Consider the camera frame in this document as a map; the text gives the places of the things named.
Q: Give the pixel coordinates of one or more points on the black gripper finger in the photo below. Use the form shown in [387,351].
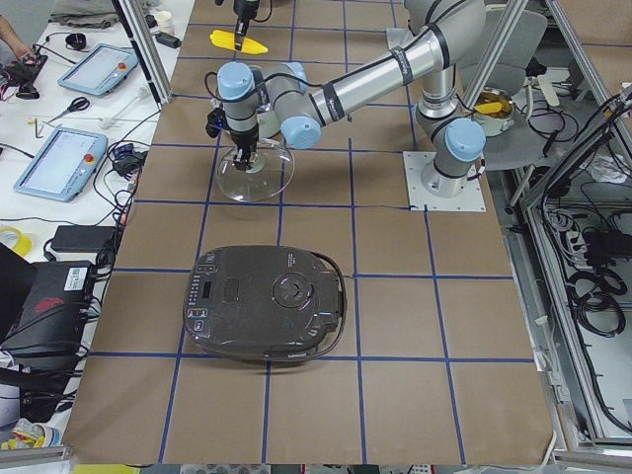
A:
[252,156]
[241,29]
[240,160]

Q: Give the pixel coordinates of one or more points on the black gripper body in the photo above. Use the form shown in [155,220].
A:
[242,135]

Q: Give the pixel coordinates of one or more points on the glass pot lid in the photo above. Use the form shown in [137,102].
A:
[267,178]

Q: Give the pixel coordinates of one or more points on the pale green cooking pot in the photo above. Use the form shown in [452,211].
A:
[247,93]

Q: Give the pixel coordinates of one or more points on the blue teach pendant far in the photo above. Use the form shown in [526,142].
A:
[101,71]

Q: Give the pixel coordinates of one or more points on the blue teach pendant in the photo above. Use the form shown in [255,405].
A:
[101,71]
[64,164]

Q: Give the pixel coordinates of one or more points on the black scissors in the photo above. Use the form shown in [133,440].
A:
[76,105]

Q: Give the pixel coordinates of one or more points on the black rice cooker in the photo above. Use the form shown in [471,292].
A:
[265,303]

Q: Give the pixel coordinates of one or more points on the blue teach pendant near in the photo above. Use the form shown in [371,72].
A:
[64,164]

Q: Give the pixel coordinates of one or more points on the black power adapter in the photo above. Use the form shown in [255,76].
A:
[81,238]

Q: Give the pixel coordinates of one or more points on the yellow tape roll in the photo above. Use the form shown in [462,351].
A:
[15,240]

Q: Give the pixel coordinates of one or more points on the black laptop computer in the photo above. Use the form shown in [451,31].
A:
[44,305]

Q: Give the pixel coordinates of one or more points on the bowl with yellow items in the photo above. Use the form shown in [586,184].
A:
[494,111]

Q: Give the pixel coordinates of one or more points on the aluminium frame post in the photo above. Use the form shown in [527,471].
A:
[134,24]

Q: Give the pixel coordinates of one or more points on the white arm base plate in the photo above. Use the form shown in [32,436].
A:
[428,190]
[401,37]

